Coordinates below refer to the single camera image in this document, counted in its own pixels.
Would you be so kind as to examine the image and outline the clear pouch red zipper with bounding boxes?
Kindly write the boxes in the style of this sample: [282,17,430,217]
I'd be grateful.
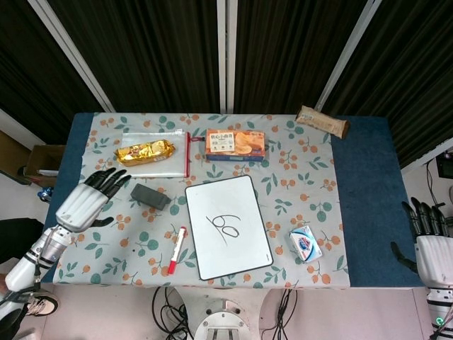
[115,130,192,179]

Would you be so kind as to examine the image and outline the orange biscuit box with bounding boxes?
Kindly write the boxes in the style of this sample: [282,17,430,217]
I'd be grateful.
[205,128,267,163]

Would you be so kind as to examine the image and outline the metal robot base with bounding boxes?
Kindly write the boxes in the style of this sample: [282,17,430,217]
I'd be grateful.
[193,295,251,340]

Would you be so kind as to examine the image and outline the floral tablecloth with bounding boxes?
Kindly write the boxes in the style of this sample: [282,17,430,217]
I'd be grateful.
[52,112,351,290]

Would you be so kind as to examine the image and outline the blue white soap box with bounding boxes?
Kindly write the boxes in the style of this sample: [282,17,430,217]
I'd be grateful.
[289,225,323,264]

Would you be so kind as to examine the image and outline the black cable bundle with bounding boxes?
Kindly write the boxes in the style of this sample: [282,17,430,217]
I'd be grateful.
[151,285,194,340]
[260,288,302,340]

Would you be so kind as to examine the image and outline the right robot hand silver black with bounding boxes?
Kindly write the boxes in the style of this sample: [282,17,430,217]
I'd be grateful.
[390,197,453,290]

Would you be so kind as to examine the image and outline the cardboard box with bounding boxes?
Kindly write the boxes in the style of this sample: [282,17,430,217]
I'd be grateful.
[23,144,67,188]

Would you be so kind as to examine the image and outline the gold foil snack pack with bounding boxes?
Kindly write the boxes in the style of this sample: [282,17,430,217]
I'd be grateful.
[113,139,177,168]

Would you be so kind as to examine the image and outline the white sneaker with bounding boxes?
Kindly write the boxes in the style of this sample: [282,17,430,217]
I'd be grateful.
[24,292,59,317]

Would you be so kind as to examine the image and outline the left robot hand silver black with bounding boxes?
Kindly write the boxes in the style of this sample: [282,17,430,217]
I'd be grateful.
[55,167,132,234]

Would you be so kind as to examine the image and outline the blue table cover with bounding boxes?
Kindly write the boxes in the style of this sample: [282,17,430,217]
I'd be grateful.
[36,112,431,288]

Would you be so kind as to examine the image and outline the brown snack packet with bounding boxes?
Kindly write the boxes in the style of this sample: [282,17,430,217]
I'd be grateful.
[294,104,351,140]

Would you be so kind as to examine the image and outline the black whiteboard eraser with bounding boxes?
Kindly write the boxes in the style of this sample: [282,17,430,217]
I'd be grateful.
[130,183,173,211]

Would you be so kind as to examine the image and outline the person leg black trousers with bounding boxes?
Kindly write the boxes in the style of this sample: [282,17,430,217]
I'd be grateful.
[0,218,45,265]

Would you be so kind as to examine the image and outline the black curtain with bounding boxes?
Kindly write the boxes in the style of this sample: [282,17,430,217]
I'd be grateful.
[0,0,453,169]

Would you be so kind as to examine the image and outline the small whiteboard black rim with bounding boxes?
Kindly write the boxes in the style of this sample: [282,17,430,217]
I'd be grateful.
[184,174,274,281]

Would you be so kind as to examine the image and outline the black monitor device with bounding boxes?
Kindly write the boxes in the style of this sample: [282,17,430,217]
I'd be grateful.
[435,152,453,178]

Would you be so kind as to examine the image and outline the red and white marker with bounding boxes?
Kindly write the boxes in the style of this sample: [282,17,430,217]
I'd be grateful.
[166,226,188,276]

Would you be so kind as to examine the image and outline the white frame post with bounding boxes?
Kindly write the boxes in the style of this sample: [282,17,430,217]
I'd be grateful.
[314,0,383,113]
[27,0,116,113]
[216,0,237,114]

